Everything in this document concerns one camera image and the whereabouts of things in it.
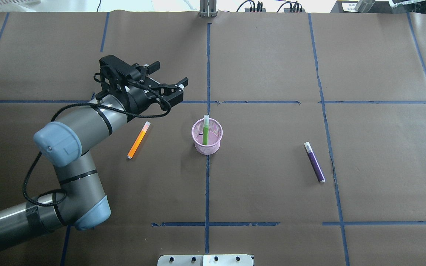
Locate orange highlighter pen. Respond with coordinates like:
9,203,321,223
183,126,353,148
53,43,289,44
126,121,151,160

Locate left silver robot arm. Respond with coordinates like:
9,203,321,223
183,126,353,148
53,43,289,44
0,55,189,251

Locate green highlighter pen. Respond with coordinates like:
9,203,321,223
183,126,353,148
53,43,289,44
202,115,210,146

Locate metal cup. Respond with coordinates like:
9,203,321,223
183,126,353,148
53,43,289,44
354,0,376,13

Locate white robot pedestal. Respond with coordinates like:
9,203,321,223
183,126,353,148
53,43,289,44
157,254,255,266

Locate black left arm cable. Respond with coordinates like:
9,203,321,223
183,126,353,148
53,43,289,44
22,79,172,207

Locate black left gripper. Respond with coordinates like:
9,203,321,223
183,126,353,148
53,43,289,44
94,55,189,115

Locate purple highlighter pen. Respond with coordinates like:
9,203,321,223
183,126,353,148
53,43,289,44
303,142,326,183

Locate aluminium frame post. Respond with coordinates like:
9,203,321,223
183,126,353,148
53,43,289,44
199,0,217,17

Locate pink mesh pen holder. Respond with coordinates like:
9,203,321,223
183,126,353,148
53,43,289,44
191,118,223,156

